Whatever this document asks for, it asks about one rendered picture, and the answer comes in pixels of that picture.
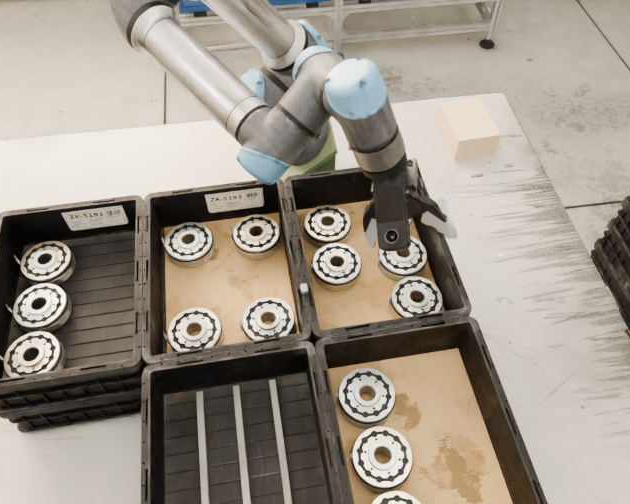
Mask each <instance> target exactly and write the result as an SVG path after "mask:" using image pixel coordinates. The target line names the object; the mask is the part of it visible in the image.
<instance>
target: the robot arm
mask: <svg viewBox="0 0 630 504"><path fill-rule="evenodd" d="M109 1H110V6H111V10H112V14H113V17H114V19H115V22H116V25H117V27H118V29H119V31H120V33H121V34H122V36H123V37H124V39H125V40H126V42H127V43H128V44H129V45H130V46H131V47H132V48H133V49H134V50H135V51H136V52H137V53H138V54H139V55H141V56H143V57H147V58H152V59H153V60H154V61H155V62H156V63H157V64H158V65H159V66H160V67H161V68H162V69H163V70H164V71H165V72H166V73H167V74H168V75H169V76H170V77H171V78H172V79H173V80H174V81H175V82H176V83H177V84H178V85H179V86H180V87H181V88H182V89H183V90H184V91H186V92H187V93H188V94H189V95H190V96H191V97H192V98H193V99H194V100H195V101H196V102H197V103H198V104H199V105H200V106H201V107H202V108H203V109H204V110H205V111H206V112H207V113H208V114H209V115H210V116H211V117H212V118H213V119H214V120H215V121H216V122H217V123H218V124H219V125H220V126H222V127H223V128H224V129H225V130H226V131H227V132H228V133H229V134H230V135H231V136H232V137H233V138H234V139H235V140H236V141H237V142H238V143H239V144H240V145H241V146H242V147H241V148H240V151H239V152H238V154H237V156H236V159H237V161H238V163H240V165H241V166H242V167H243V169H245V170H246V171H247V172H248V173H249V174H250V175H252V176H253V177H254V178H256V179H257V180H259V181H260V182H262V183H264V184H268V185H271V184H274V183H275V182H276V181H277V180H278V179H279V178H281V177H282V175H283V174H284V173H285V172H286V171H287V170H288V169H289V168H291V165H293V166H301V165H304V164H306V163H308V162H310V161H311V160H313V159H314V158H315V157H316V156H317V155H318V154H319V153H320V151H321V150H322V148H323V147H324V145H325V143H326V141H327V139H328V136H329V131H330V125H329V121H328V120H329V119H330V117H331V116H332V117H333V118H334V119H335V120H336V121H337V122H338V123H339V124H340V126H341V128H342V130H343V132H344V135H345V137H346V139H347V141H348V143H349V145H348V150H350V151H351V150H352V152H353V154H354V156H355V158H356V161H357V163H358V165H359V166H360V167H361V170H362V172H363V174H364V175H365V176H366V177H368V178H370V179H372V187H371V194H373V199H372V200H371V202H370V204H369V205H367V206H366V208H365V210H364V214H363V228H364V234H365V239H366V242H367V244H368V245H369V247H370V248H373V247H375V242H376V240H377V239H378V246H379V248H380V249H381V250H383V251H387V252H391V251H400V250H406V249H408V248H409V247H410V246H411V238H410V228H409V219H412V217H414V216H416V215H417V214H418V213H419V212H420V213H421V222H422V223H424V224H425V225H429V226H433V227H434V228H436V230H437V231H438V232H440V233H443V234H444V235H445V236H446V237H447V238H457V230H456V228H455V226H454V224H453V222H452V221H451V220H450V217H449V212H448V207H447V203H446V202H445V200H444V199H442V198H440V197H439V198H437V199H436V200H435V201H434V200H433V199H431V198H430V197H426V196H421V195H418V193H417V180H418V183H419V186H420V189H421V190H422V189H423V178H422V175H421V172H420V169H419V166H418V163H417V160H416V158H411V159H407V154H406V151H405V150H406V146H405V143H404V140H403V137H402V134H401V131H400V128H399V125H398V124H397V121H396V118H395V115H394V112H393V109H392V106H391V103H390V100H389V97H388V94H387V88H386V85H385V82H384V80H383V78H382V77H381V76H380V73H379V71H378V68H377V66H376V65H375V64H374V63H373V62H372V61H370V60H369V59H366V58H364V59H361V60H360V59H359V58H352V59H348V60H345V58H344V57H343V56H342V55H340V54H339V53H337V52H334V51H332V50H331V49H330V47H329V45H328V44H327V43H326V41H325V40H324V39H323V38H322V37H321V36H320V35H319V33H318V32H317V31H316V30H315V29H314V28H313V27H312V26H311V25H310V24H309V23H307V22H306V21H304V20H302V19H300V20H298V21H294V20H286V19H285V18H284V17H283V16H282V15H281V14H280V13H279V12H278V11H277V10H276V9H275V8H274V7H273V6H272V5H271V4H270V3H269V2H268V1H267V0H201V1H202V2H204V3H205V4H206V5H207V6H208V7H209V8H211V9H212V10H213V11H214V12H215V13H216V14H218V15H219V16H220V17H221V18H222V19H224V20H225V21H226V22H227V23H228V24H229V25H231V26H232V27H233V28H234V29H235V30H236V31H238V32H239V33H240V34H241V35H242V36H243V37H245V38H246V39H247V40H248V41H249V42H250V43H252V44H253V45H254V46H255V47H256V48H258V49H259V50H260V51H261V57H262V60H263V61H264V65H263V66H262V67H261V69H260V70H258V69H250V70H248V72H246V73H244V74H243V76H242V77H241V78H240V79H239V78H238V77H237V76H236V75H235V74H234V73H233V72H232V71H231V70H230V69H228V68H227V67H226V66H225V65H224V64H223V63H222V62H221V61H220V60H219V59H218V58H217V57H215V56H214V55H213V54H212V53H211V52H210V51H209V50H208V49H207V48H206V47H205V46H203V45H202V44H201V43H200V42H199V41H198V40H197V39H196V38H195V37H194V36H193V35H191V34H190V33H189V32H188V31H187V30H186V29H185V28H184V27H183V26H182V25H181V24H180V20H179V17H178V15H177V13H176V12H175V11H174V8H175V6H177V4H178V3H179V1H180V0H109ZM410 162H412V163H413V168H412V167H411V166H410V167H408V166H407V165H409V164H410ZM417 171H418V173H419V176H420V179H419V176H418V173H417Z"/></svg>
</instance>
